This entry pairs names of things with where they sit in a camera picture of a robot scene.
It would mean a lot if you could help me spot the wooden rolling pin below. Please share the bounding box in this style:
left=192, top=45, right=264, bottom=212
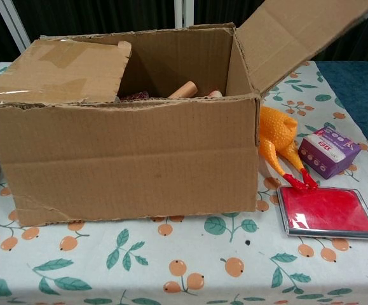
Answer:
left=167, top=81, right=198, bottom=100

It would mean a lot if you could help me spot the orange rubber chicken toy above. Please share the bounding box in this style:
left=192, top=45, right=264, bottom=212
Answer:
left=258, top=105, right=319, bottom=193

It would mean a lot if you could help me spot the white metal frame post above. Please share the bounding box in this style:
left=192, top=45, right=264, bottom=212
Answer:
left=0, top=0, right=32, bottom=54
left=173, top=0, right=204, bottom=29

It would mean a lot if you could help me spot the pink patterned gift box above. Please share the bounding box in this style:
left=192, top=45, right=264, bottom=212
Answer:
left=119, top=90, right=150, bottom=102

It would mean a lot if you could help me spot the red ink pad case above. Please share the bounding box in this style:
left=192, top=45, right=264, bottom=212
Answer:
left=276, top=186, right=368, bottom=241

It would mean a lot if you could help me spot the large cardboard box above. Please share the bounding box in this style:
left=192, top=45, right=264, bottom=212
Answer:
left=0, top=0, right=368, bottom=227

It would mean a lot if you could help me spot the floral print tablecloth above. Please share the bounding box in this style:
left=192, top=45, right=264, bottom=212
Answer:
left=0, top=60, right=368, bottom=305

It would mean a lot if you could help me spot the purple tissue pack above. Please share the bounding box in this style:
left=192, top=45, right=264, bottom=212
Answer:
left=297, top=125, right=362, bottom=180

